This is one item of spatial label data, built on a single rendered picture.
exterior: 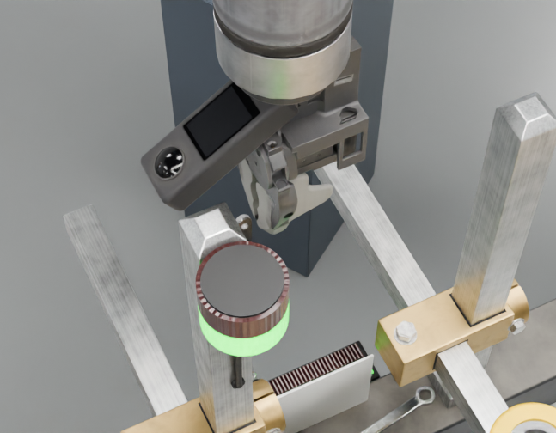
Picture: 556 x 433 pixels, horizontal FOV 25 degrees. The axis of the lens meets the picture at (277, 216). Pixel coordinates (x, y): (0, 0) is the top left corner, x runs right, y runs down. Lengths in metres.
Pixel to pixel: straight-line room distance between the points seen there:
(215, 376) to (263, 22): 0.32
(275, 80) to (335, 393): 0.49
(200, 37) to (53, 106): 0.67
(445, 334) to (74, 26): 1.53
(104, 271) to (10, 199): 1.13
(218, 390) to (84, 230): 0.27
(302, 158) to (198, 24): 0.87
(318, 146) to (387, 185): 1.38
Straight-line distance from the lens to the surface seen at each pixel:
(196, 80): 1.87
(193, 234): 0.82
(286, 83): 0.81
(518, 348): 1.33
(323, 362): 1.30
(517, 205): 0.99
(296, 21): 0.76
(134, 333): 1.14
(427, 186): 2.27
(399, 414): 1.27
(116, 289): 1.16
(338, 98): 0.89
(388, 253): 1.18
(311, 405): 1.22
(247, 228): 1.01
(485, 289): 1.09
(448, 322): 1.14
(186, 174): 0.87
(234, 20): 0.78
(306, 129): 0.89
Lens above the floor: 1.86
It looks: 57 degrees down
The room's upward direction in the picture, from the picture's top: straight up
